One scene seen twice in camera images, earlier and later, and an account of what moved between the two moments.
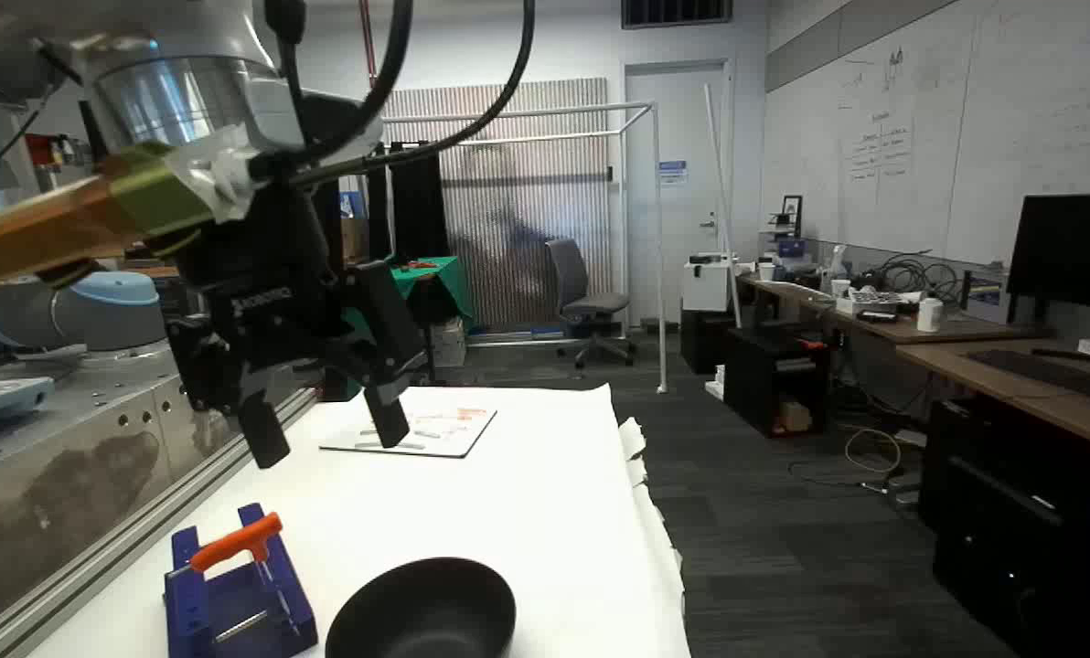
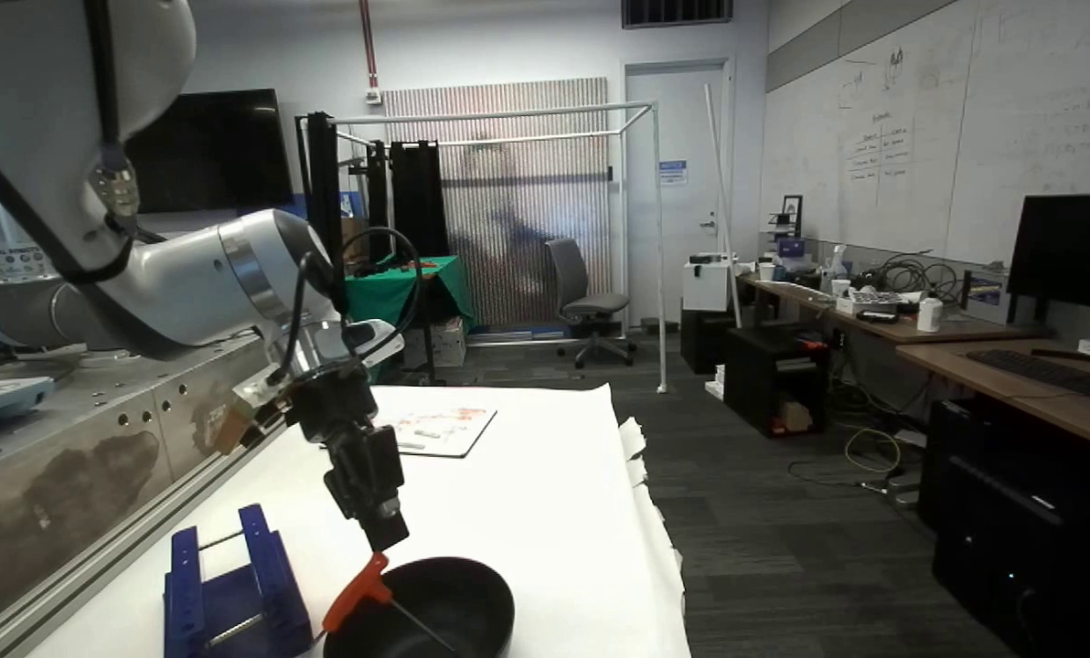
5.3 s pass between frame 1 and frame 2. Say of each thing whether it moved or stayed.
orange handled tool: moved
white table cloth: stayed
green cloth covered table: stayed
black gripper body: moved
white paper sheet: stayed
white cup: stayed
